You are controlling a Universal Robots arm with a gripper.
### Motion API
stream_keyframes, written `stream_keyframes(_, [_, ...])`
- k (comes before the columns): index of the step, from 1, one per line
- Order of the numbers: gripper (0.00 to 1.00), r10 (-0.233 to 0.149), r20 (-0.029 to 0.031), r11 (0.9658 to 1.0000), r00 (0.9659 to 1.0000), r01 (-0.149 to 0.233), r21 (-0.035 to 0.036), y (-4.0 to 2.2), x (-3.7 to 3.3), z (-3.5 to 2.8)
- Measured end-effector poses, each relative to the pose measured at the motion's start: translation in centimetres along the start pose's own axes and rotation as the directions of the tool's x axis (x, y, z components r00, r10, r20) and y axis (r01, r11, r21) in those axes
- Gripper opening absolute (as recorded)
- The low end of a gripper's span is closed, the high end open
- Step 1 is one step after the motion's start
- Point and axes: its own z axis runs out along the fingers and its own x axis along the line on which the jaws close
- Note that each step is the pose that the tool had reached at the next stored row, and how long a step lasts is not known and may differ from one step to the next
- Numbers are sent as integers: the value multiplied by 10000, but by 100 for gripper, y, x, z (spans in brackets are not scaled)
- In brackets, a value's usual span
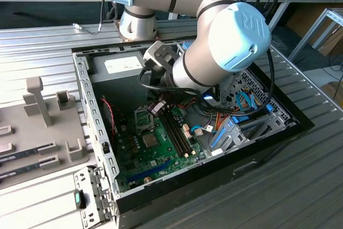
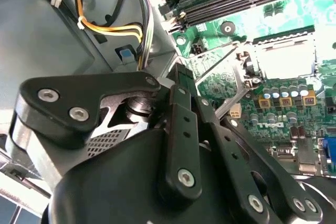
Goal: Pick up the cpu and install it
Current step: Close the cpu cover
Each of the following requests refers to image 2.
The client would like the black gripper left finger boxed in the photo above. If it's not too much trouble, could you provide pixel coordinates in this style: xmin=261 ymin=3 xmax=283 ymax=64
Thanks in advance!
xmin=14 ymin=63 xmax=203 ymax=211

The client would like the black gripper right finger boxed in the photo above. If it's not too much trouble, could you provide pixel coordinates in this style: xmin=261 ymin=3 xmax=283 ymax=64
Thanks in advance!
xmin=185 ymin=68 xmax=324 ymax=224

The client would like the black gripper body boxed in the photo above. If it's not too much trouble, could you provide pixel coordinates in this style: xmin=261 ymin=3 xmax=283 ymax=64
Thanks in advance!
xmin=48 ymin=129 xmax=247 ymax=224

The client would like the thin wire locking lever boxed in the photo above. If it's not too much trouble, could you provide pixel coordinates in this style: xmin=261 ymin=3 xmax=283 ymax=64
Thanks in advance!
xmin=180 ymin=40 xmax=241 ymax=63

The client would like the silver green CPU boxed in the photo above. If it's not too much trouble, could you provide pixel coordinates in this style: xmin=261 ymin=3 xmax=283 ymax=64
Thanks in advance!
xmin=254 ymin=40 xmax=316 ymax=80

